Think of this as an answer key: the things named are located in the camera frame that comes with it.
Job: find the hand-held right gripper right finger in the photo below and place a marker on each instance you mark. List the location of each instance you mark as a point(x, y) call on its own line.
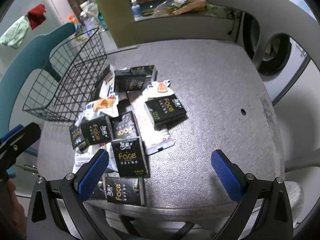
point(223, 172)

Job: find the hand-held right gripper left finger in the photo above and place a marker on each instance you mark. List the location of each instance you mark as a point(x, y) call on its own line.
point(93, 172)

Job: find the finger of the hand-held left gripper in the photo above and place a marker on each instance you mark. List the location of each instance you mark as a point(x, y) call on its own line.
point(11, 132)
point(22, 140)

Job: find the pile of black tissue packets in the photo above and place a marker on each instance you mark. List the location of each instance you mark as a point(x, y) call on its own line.
point(130, 155)

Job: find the biscuit picture snack packet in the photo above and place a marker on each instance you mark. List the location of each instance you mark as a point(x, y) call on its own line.
point(103, 105)

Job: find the white sachet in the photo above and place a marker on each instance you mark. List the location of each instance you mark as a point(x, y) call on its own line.
point(157, 142)

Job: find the white orange snack packet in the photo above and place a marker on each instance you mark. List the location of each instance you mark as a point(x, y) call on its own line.
point(161, 87)

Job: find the teal chair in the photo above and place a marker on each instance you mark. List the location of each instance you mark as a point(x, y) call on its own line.
point(22, 55)

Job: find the green cloth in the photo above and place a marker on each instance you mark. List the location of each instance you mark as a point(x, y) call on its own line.
point(13, 33)

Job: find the red cloth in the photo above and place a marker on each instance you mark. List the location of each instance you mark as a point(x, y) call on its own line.
point(37, 17)

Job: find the orange bottle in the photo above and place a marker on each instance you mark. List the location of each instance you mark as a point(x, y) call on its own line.
point(71, 19)

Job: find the white refrigerator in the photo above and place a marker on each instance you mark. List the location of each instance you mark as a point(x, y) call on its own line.
point(60, 7)

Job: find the clear plastic bag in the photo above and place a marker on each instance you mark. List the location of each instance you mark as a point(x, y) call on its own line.
point(90, 12)

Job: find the blue bottle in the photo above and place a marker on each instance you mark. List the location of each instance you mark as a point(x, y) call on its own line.
point(136, 11)

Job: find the heap of plastic bags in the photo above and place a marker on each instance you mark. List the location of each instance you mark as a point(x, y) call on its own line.
point(182, 5)

